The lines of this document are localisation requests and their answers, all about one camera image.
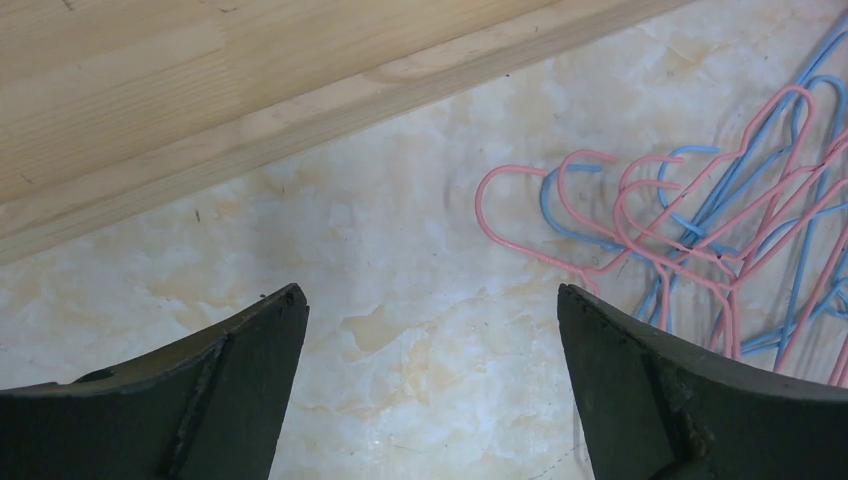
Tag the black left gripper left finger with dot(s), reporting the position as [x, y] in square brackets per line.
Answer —
[208, 406]

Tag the wooden hanger rack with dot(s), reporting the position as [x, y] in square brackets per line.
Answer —
[111, 108]

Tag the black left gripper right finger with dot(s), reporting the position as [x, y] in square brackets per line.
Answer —
[654, 406]

